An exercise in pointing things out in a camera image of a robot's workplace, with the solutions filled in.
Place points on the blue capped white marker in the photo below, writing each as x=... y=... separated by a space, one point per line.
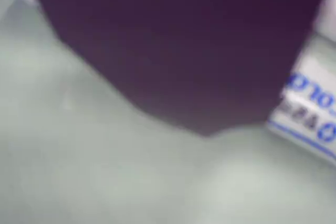
x=309 y=90

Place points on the teal round plate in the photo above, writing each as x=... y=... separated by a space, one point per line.
x=105 y=171

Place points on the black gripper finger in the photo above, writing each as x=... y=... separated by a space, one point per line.
x=183 y=51

